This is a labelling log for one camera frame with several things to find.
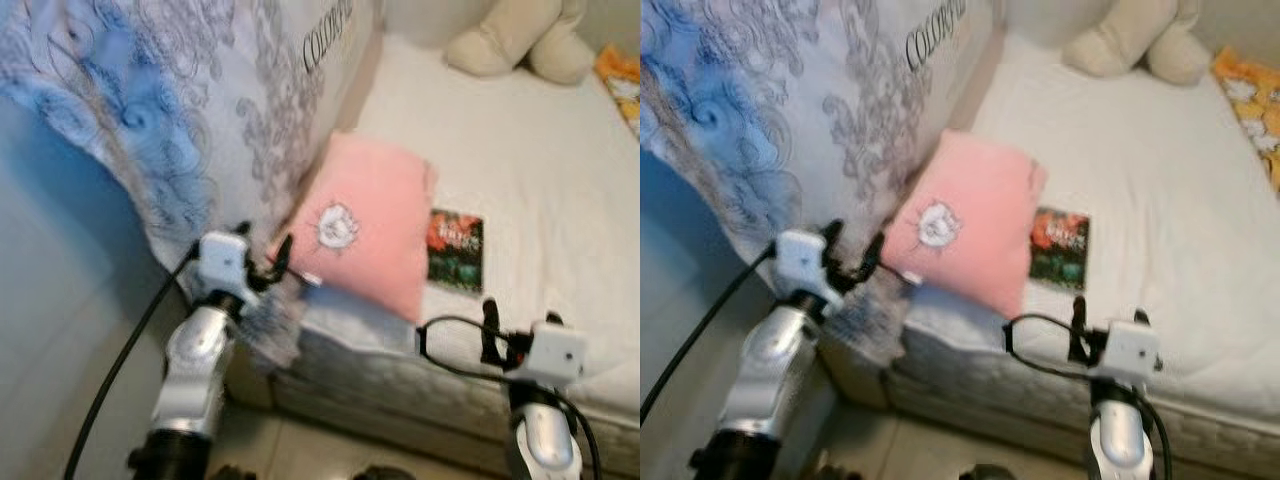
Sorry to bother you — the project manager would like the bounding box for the dark red cover book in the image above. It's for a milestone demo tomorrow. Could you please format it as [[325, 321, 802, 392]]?
[[426, 208, 486, 294], [1028, 206, 1091, 292]]

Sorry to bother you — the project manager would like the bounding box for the pink pillow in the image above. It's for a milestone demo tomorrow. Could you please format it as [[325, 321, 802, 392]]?
[[880, 128, 1049, 319], [278, 130, 439, 323]]

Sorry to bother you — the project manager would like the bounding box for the white quilted mattress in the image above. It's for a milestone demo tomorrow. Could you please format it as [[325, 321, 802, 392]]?
[[270, 35, 641, 479], [885, 30, 1280, 479]]

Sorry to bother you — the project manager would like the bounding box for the white blue floral printed fabric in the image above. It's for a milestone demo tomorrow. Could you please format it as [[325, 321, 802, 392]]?
[[640, 0, 1006, 366], [0, 0, 386, 371]]

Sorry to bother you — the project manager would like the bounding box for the yellow cartoon egg blanket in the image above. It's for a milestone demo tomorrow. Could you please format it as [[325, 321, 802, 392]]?
[[595, 45, 641, 136], [1212, 45, 1280, 191]]

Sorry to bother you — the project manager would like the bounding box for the cream plush toy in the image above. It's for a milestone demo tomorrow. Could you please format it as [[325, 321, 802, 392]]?
[[443, 0, 598, 86], [1060, 0, 1213, 86]]

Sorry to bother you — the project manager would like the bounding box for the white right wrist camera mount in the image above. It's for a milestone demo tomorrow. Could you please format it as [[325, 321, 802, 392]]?
[[1100, 318, 1163, 386], [518, 320, 588, 389]]

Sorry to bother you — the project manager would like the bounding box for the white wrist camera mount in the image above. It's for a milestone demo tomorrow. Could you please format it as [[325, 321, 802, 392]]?
[[775, 229, 831, 306], [1100, 318, 1163, 386], [197, 232, 251, 301], [518, 320, 588, 389]]

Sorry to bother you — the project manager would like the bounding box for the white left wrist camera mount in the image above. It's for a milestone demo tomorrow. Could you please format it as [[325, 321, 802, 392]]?
[[197, 232, 251, 301], [775, 229, 831, 306]]

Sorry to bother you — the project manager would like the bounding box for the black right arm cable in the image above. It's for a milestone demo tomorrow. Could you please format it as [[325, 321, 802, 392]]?
[[1002, 312, 1173, 480], [415, 315, 603, 480]]

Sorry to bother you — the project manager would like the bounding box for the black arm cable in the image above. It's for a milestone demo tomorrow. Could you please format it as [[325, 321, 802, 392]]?
[[1002, 312, 1173, 480], [62, 243, 203, 480], [640, 243, 779, 426], [415, 315, 603, 480]]

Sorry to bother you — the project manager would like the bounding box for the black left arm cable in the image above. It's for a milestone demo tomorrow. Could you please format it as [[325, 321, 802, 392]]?
[[640, 243, 779, 426], [62, 243, 203, 480]]

